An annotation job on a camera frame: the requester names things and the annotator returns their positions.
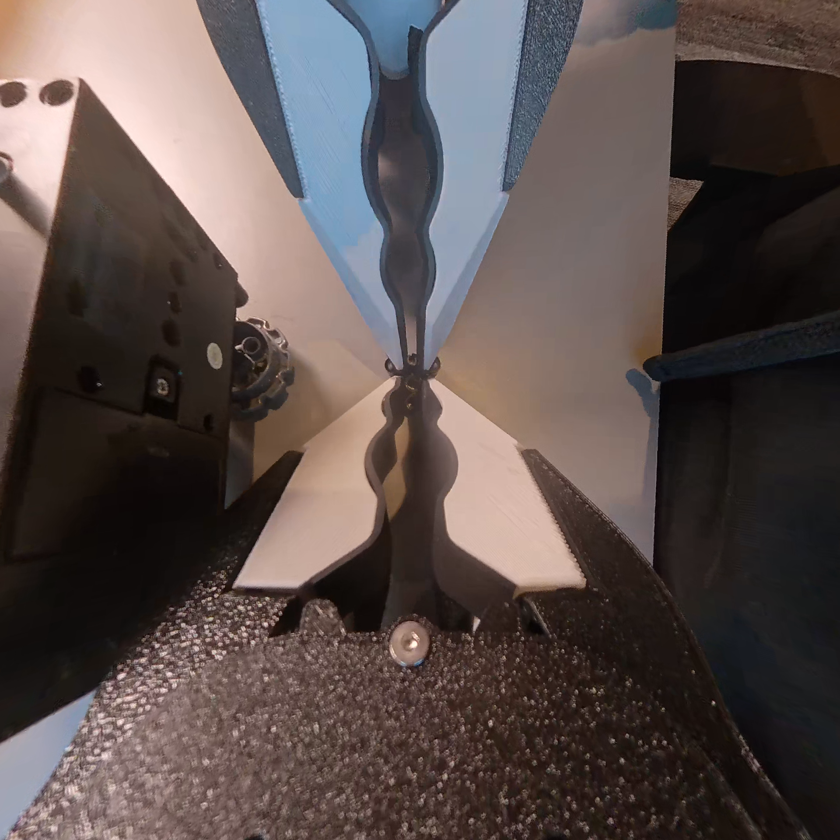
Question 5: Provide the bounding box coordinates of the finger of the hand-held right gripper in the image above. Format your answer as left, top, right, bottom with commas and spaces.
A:
414, 0, 529, 362
256, 0, 418, 375

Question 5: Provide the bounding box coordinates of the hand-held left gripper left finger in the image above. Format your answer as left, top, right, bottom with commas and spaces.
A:
234, 378, 403, 594

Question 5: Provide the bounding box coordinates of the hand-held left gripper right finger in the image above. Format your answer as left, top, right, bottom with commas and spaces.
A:
418, 378, 588, 599

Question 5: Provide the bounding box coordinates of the small black connector pin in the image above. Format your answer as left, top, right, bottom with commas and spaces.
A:
389, 352, 437, 384

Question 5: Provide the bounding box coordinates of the yellow toy block robot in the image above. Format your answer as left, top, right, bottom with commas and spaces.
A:
0, 77, 298, 739

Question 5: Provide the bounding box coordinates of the grey desk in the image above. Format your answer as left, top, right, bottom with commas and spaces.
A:
0, 0, 679, 840

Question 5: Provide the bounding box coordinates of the person in black hoodie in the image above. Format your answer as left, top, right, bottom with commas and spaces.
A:
644, 59, 840, 840

